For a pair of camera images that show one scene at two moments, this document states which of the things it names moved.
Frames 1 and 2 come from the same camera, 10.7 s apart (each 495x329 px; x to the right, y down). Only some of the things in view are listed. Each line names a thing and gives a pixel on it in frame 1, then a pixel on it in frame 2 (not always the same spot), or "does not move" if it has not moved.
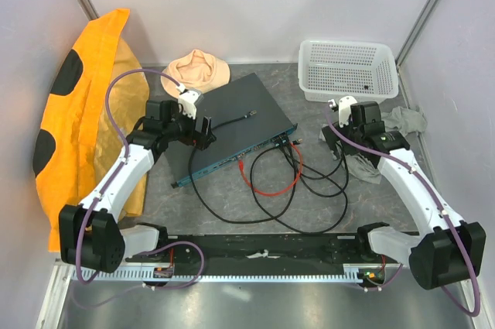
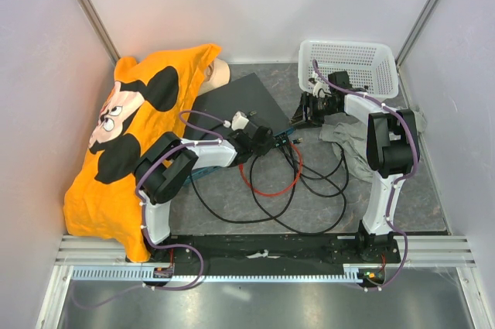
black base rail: [266, 248] does not move
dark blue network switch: [244, 116] does not move
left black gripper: [199, 140] → [268, 141]
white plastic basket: [333, 69] does not move
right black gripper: [331, 138] → [301, 114]
